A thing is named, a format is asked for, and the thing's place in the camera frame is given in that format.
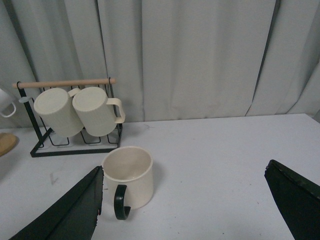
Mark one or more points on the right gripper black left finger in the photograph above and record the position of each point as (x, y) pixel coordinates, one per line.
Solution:
(74, 216)

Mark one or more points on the cream ribbed mug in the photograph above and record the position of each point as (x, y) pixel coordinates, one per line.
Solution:
(55, 107)
(99, 114)

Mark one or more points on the wooden mug tree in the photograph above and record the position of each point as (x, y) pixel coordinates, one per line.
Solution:
(7, 142)

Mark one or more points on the black wire mug rack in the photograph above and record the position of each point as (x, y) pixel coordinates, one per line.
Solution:
(49, 144)

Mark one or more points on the white glossy mug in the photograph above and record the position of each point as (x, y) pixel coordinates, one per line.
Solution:
(6, 100)

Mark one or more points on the cream mug with black handle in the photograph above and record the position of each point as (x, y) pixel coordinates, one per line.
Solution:
(128, 172)

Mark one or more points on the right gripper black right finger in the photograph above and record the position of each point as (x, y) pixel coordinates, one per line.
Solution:
(297, 199)

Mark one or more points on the cream ribbed mug left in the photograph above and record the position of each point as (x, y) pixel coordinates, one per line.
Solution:
(55, 107)

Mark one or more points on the grey curtain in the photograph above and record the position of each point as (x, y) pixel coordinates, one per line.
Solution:
(172, 59)

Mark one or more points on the cream ribbed mug right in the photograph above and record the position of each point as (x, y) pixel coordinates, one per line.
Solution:
(99, 114)

